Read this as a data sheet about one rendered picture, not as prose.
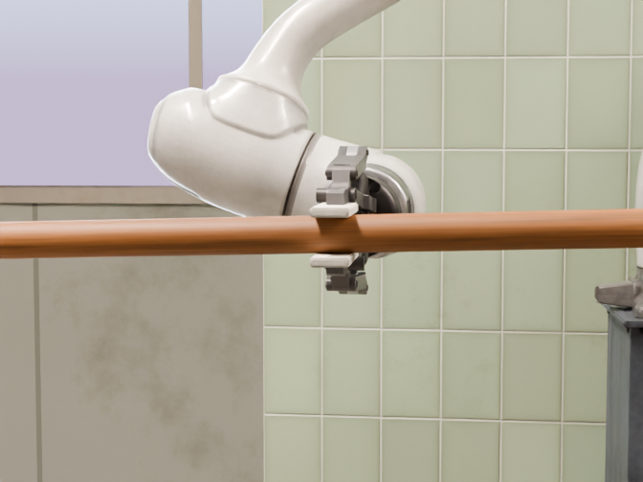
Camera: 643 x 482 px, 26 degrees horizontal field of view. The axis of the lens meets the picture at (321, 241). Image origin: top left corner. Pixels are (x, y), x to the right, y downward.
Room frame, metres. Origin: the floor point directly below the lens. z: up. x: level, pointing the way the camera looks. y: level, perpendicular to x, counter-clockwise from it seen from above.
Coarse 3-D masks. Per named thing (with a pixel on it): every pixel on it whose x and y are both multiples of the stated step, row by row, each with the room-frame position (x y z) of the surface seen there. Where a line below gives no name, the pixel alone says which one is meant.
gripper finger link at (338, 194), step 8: (336, 168) 1.13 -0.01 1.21; (344, 168) 1.13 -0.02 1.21; (336, 176) 1.13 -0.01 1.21; (344, 176) 1.13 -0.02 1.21; (336, 184) 1.12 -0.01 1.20; (344, 184) 1.12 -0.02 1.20; (328, 192) 1.09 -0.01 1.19; (336, 192) 1.09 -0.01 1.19; (344, 192) 1.09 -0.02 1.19; (328, 200) 1.09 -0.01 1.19; (336, 200) 1.09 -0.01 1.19; (344, 200) 1.09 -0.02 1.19
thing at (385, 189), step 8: (360, 176) 1.22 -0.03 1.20; (368, 176) 1.26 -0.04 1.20; (360, 184) 1.21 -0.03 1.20; (368, 184) 1.25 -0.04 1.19; (376, 184) 1.26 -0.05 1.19; (384, 184) 1.26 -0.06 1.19; (368, 192) 1.24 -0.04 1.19; (376, 192) 1.26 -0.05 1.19; (384, 192) 1.25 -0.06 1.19; (392, 192) 1.26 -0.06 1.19; (384, 200) 1.25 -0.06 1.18; (392, 200) 1.25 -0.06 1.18; (384, 208) 1.25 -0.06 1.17; (392, 208) 1.25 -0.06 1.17; (400, 208) 1.27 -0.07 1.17; (368, 256) 1.25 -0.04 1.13
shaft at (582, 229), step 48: (0, 240) 1.10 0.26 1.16; (48, 240) 1.10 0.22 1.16; (96, 240) 1.09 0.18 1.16; (144, 240) 1.09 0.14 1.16; (192, 240) 1.08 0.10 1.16; (240, 240) 1.08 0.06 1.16; (288, 240) 1.08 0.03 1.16; (336, 240) 1.07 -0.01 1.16; (384, 240) 1.07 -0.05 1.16; (432, 240) 1.06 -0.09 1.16; (480, 240) 1.06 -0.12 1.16; (528, 240) 1.05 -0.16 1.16; (576, 240) 1.05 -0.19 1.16; (624, 240) 1.05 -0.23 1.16
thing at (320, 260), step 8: (312, 256) 1.06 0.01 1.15; (320, 256) 1.06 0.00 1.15; (328, 256) 1.06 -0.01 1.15; (336, 256) 1.06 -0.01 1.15; (344, 256) 1.06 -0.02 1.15; (352, 256) 1.08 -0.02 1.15; (312, 264) 1.06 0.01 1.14; (320, 264) 1.05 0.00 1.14; (328, 264) 1.05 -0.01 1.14; (336, 264) 1.05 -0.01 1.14; (344, 264) 1.05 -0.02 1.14
